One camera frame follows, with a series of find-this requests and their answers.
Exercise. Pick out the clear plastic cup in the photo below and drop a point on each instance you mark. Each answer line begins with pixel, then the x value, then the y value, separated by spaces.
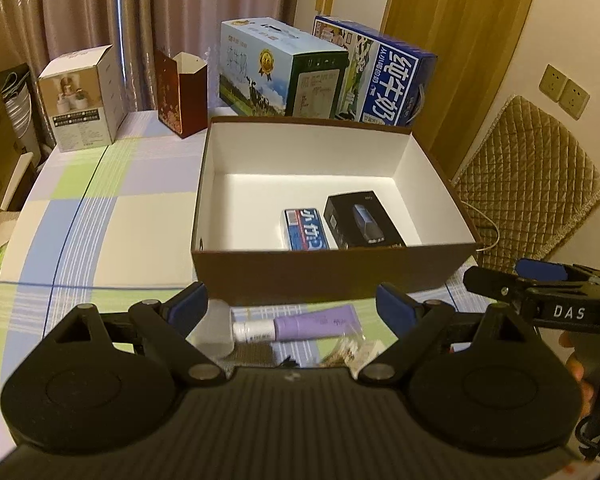
pixel 217 330

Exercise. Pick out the dark red paper bag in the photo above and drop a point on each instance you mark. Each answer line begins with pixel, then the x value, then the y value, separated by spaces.
pixel 190 105

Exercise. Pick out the purple cosmetic tube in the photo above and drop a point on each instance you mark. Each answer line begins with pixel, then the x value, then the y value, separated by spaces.
pixel 310 324

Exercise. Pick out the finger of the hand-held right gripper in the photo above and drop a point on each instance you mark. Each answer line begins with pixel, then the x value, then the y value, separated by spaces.
pixel 495 285
pixel 540 270

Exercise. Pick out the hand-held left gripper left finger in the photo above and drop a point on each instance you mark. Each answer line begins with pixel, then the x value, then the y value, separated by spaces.
pixel 187 306

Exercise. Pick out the white ribbed container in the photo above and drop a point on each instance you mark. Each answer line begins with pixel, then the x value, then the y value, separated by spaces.
pixel 20 115

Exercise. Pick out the clear snack packet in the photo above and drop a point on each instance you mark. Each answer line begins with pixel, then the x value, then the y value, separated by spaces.
pixel 350 352

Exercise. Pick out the beige curtain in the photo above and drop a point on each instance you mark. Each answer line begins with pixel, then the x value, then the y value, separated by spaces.
pixel 80 5

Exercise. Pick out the black shaver box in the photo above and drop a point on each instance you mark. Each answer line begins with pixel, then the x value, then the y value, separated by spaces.
pixel 360 220

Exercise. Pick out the beige wall socket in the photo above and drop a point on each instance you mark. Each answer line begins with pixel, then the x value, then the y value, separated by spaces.
pixel 575 99
pixel 552 82

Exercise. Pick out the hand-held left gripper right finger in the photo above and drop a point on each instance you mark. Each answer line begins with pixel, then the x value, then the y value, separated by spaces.
pixel 395 307

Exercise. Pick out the white product box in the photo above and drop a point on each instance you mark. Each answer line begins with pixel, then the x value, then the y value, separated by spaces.
pixel 80 110

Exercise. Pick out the blue toothpaste box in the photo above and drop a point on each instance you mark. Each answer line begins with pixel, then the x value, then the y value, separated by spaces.
pixel 305 230

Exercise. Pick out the quilted beige chair cover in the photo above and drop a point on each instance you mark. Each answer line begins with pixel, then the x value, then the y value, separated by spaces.
pixel 530 175

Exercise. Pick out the brown cardboard box white inside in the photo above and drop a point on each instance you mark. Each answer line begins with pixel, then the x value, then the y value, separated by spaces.
pixel 330 272

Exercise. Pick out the green milk carton box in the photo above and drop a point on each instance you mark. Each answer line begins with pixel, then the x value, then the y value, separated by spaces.
pixel 260 70

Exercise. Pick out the blue milk carton box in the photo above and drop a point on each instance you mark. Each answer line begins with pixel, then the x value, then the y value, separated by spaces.
pixel 395 85

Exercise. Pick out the person's right hand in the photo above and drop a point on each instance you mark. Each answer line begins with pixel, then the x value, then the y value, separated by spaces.
pixel 580 375

